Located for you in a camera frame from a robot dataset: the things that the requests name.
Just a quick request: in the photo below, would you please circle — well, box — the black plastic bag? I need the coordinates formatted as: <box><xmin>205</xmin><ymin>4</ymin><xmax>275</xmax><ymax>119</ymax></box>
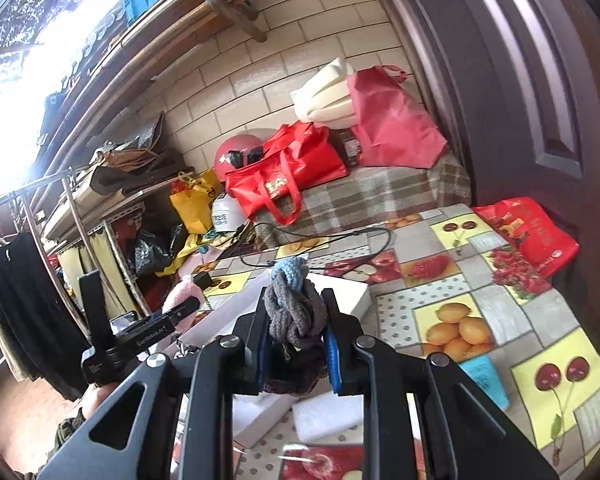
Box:
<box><xmin>133</xmin><ymin>229</ymin><xmax>172</xmax><ymax>276</ymax></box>

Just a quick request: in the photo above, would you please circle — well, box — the shiny red tote bag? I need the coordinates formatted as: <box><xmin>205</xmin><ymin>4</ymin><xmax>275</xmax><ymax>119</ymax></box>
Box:
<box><xmin>225</xmin><ymin>122</ymin><xmax>348</xmax><ymax>226</ymax></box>

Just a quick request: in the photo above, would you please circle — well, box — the cream foam cushion roll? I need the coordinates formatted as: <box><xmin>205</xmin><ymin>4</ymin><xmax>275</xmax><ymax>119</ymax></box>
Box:
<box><xmin>290</xmin><ymin>58</ymin><xmax>358</xmax><ymax>130</ymax></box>

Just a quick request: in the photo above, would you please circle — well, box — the grey metal door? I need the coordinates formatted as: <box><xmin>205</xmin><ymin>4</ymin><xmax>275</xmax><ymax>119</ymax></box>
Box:
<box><xmin>384</xmin><ymin>0</ymin><xmax>600</xmax><ymax>350</ymax></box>

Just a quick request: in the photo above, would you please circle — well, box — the plaid blanket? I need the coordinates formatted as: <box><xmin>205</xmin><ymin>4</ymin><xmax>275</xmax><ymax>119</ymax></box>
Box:
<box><xmin>254</xmin><ymin>154</ymin><xmax>471</xmax><ymax>248</ymax></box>

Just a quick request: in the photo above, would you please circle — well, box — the white foam sheet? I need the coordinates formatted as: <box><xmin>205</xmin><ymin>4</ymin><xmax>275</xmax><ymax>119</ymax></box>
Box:
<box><xmin>291</xmin><ymin>392</ymin><xmax>364</xmax><ymax>443</ymax></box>

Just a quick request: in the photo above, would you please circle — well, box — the dark red fabric bag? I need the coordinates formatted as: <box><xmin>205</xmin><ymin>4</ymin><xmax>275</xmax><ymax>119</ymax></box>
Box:
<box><xmin>347</xmin><ymin>65</ymin><xmax>448</xmax><ymax>169</ymax></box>

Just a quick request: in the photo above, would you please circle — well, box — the white helmet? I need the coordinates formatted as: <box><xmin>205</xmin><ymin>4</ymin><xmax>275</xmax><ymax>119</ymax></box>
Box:
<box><xmin>211</xmin><ymin>193</ymin><xmax>248</xmax><ymax>233</ymax></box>

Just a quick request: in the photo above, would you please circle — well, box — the black hanging garment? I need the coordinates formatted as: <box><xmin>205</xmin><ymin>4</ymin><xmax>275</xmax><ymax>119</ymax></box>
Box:
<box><xmin>0</xmin><ymin>232</ymin><xmax>87</xmax><ymax>401</ymax></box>

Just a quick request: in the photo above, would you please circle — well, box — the pink fluffy plush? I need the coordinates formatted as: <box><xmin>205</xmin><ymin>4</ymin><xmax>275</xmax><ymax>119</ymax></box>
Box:
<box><xmin>162</xmin><ymin>275</ymin><xmax>204</xmax><ymax>313</ymax></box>

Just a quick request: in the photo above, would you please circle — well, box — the grey blue knitted rope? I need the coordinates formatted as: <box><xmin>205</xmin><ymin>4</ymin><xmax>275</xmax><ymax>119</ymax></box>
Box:
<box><xmin>260</xmin><ymin>256</ymin><xmax>330</xmax><ymax>396</ymax></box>

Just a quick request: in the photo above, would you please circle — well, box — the yellow plastic bag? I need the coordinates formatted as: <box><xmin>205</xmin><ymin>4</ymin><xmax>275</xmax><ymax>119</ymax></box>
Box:
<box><xmin>170</xmin><ymin>169</ymin><xmax>222</xmax><ymax>234</ymax></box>

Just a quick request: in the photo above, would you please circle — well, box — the white foam tray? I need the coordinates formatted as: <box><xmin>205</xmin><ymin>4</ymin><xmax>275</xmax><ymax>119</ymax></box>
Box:
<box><xmin>178</xmin><ymin>273</ymin><xmax>372</xmax><ymax>448</ymax></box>

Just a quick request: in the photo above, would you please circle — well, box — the red gift bag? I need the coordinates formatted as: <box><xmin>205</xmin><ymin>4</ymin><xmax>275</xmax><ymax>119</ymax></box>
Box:
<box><xmin>474</xmin><ymin>197</ymin><xmax>579</xmax><ymax>278</ymax></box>

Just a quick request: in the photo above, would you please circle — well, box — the red helmet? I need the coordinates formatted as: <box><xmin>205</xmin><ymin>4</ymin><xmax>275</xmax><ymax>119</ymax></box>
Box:
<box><xmin>213</xmin><ymin>133</ymin><xmax>264</xmax><ymax>182</ymax></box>

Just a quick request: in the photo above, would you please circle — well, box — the small black adapter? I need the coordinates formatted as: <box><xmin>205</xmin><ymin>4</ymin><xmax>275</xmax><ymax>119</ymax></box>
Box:
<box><xmin>193</xmin><ymin>271</ymin><xmax>213</xmax><ymax>290</ymax></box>

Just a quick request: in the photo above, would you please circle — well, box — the blue tissue pack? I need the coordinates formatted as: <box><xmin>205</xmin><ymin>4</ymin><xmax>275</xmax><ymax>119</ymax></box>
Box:
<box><xmin>460</xmin><ymin>354</ymin><xmax>510</xmax><ymax>411</ymax></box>

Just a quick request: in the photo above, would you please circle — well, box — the fruit pattern tablecloth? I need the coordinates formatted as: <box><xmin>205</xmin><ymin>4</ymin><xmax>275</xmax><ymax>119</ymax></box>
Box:
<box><xmin>178</xmin><ymin>204</ymin><xmax>600</xmax><ymax>479</ymax></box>

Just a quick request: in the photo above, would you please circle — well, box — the black cable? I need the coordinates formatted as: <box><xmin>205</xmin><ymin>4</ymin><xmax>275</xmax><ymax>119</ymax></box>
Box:
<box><xmin>229</xmin><ymin>221</ymin><xmax>394</xmax><ymax>281</ymax></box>

